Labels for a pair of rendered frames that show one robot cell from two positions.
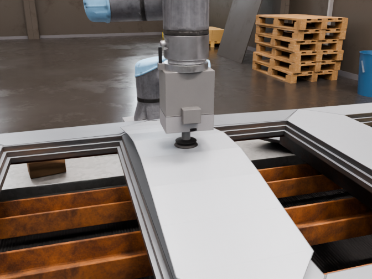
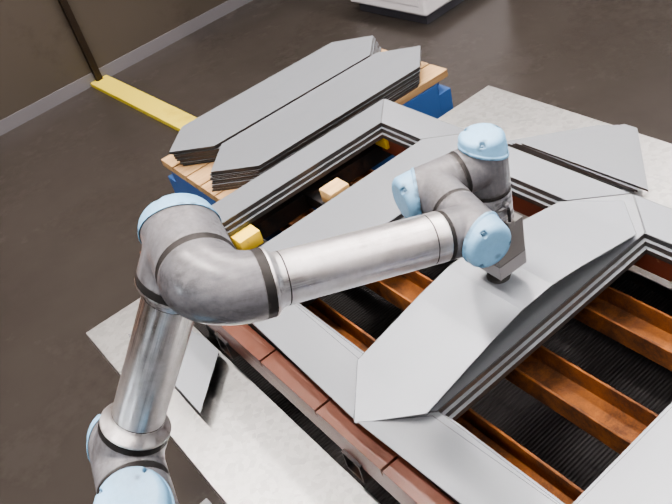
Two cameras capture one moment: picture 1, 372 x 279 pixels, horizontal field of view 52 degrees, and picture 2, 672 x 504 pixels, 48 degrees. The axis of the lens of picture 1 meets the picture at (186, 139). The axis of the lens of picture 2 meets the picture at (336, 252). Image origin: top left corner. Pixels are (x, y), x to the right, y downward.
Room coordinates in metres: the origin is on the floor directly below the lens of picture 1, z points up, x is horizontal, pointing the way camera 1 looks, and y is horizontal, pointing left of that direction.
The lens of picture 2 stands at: (1.13, 0.91, 1.87)
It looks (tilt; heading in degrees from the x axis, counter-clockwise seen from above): 38 degrees down; 257
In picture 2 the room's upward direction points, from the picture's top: 16 degrees counter-clockwise
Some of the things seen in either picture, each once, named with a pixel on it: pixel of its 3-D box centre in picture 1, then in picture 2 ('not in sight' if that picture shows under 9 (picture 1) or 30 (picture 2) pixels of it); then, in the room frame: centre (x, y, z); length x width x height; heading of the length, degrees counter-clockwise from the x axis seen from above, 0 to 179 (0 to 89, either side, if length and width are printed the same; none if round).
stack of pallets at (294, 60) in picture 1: (295, 45); not in sight; (6.00, -1.69, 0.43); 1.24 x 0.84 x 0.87; 18
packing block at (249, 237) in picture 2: not in sight; (246, 238); (0.99, -0.59, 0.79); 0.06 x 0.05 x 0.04; 16
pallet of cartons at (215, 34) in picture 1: (205, 36); not in sight; (9.80, -0.48, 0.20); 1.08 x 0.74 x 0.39; 18
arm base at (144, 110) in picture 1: (153, 107); not in sight; (1.37, 0.12, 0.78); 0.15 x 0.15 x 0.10
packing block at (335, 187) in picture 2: not in sight; (335, 192); (0.74, -0.62, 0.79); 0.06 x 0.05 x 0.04; 16
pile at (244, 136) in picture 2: not in sight; (302, 105); (0.66, -1.06, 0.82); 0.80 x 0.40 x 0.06; 16
